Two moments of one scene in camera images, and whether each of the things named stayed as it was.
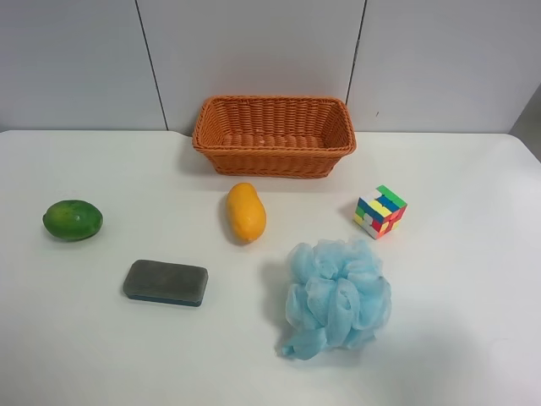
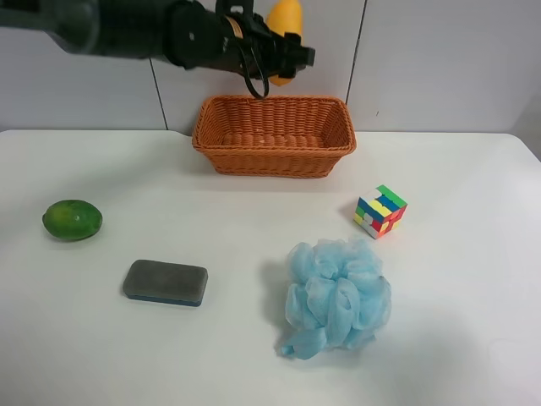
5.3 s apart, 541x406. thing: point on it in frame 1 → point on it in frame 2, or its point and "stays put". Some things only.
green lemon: (73, 219) stays put
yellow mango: (246, 212) → (286, 16)
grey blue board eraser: (166, 282) stays put
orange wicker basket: (274, 136) stays put
